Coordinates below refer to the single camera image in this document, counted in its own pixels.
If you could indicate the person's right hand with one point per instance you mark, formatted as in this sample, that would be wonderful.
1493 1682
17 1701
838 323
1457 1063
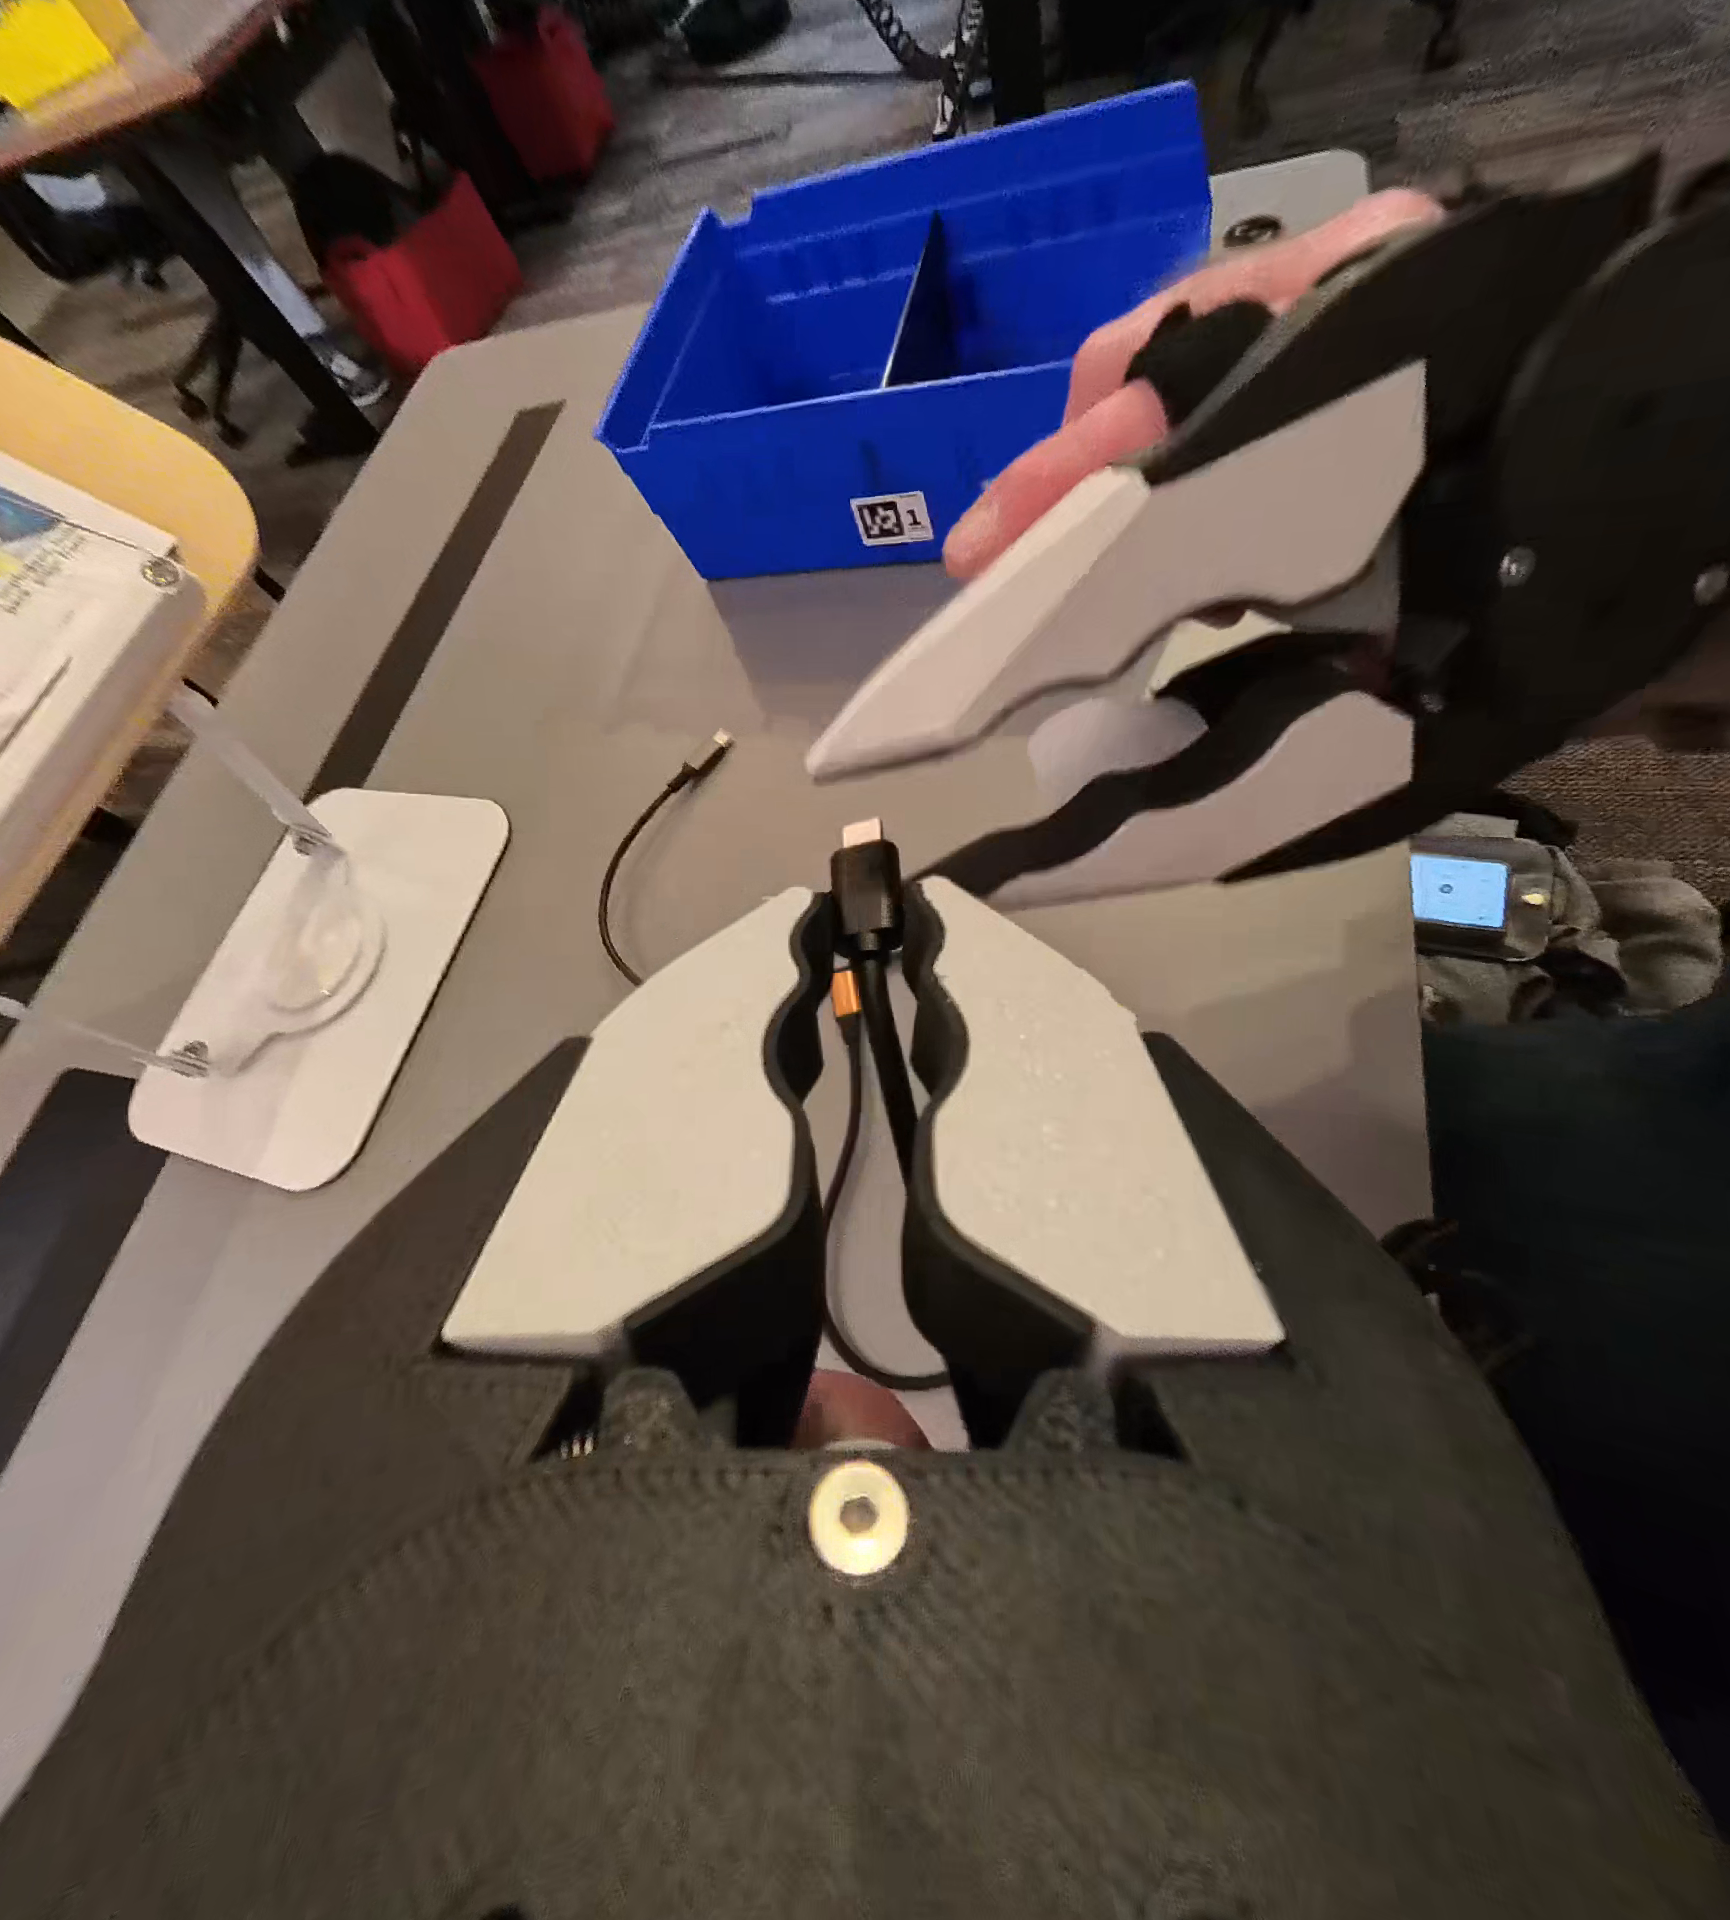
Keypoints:
1032 486

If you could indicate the person's dark clothing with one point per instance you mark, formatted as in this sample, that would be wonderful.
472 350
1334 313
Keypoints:
1630 1200

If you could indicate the yellow bin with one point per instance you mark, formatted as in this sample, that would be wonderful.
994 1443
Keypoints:
32 47

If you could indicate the wooden desk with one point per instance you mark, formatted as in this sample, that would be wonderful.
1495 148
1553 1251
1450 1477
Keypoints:
175 82

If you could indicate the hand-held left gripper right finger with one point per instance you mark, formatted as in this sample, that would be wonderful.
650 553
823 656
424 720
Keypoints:
1091 1185

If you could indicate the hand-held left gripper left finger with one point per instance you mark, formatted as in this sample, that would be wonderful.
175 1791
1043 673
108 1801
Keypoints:
654 1185

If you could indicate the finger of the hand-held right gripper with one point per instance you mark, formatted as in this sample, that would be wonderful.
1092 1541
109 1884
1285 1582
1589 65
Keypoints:
1285 795
1181 539

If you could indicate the grey fabric bag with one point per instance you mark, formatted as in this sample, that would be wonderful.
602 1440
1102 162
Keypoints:
1644 931

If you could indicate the small device with lit screen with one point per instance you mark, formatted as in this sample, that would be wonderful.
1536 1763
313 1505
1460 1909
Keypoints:
1464 897

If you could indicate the large blue plastic bin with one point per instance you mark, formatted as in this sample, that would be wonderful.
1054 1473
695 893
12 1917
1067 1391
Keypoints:
803 480

